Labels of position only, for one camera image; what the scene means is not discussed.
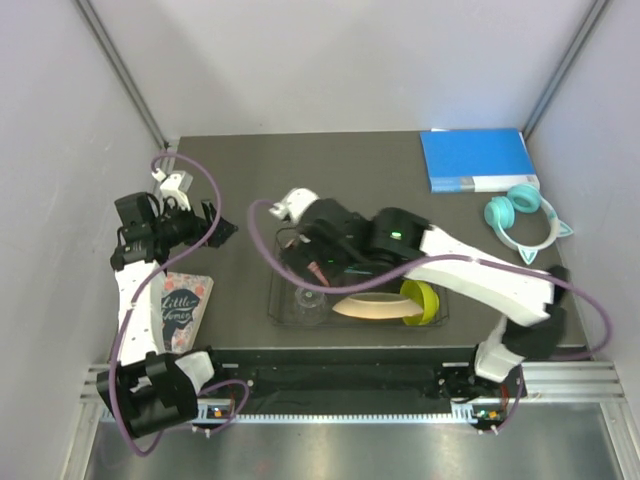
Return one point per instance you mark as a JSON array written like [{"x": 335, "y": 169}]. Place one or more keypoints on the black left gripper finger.
[
  {"x": 223, "y": 232},
  {"x": 208, "y": 211}
]

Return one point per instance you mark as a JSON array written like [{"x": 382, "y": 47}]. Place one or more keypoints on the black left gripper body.
[{"x": 182, "y": 227}]

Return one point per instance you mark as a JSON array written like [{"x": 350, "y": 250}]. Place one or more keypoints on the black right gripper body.
[{"x": 301, "y": 252}]

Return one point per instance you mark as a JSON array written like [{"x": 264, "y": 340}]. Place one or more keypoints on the pink mug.
[{"x": 298, "y": 258}]

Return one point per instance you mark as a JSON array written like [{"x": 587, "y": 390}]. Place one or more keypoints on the clear glass cup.
[{"x": 309, "y": 307}]

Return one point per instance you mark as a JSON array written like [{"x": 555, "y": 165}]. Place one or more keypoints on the beige floral plate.
[{"x": 376, "y": 306}]

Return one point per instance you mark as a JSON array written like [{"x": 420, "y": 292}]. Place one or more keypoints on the black wire dish rack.
[{"x": 282, "y": 296}]

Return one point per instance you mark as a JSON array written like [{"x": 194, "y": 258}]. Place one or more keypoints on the lime green bowl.
[{"x": 425, "y": 297}]

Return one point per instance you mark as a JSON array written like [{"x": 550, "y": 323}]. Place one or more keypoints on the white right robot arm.
[{"x": 532, "y": 321}]

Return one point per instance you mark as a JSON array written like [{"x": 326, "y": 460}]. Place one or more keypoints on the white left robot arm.
[{"x": 148, "y": 388}]

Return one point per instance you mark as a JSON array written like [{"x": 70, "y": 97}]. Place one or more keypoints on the Little Women book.
[{"x": 184, "y": 301}]

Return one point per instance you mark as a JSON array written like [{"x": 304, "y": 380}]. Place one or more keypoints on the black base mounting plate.
[{"x": 342, "y": 381}]

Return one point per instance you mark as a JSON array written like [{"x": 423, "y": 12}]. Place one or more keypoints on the blue clip file folder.
[{"x": 476, "y": 160}]

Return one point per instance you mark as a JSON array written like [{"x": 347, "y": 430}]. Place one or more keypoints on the teal cat-ear headphones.
[{"x": 500, "y": 214}]

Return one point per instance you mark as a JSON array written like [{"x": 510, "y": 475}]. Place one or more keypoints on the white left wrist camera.
[{"x": 175, "y": 186}]

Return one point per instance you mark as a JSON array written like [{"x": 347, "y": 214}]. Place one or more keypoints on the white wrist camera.
[
  {"x": 175, "y": 186},
  {"x": 294, "y": 204}
]

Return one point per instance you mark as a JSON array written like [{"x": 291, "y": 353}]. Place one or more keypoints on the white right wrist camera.
[{"x": 294, "y": 204}]

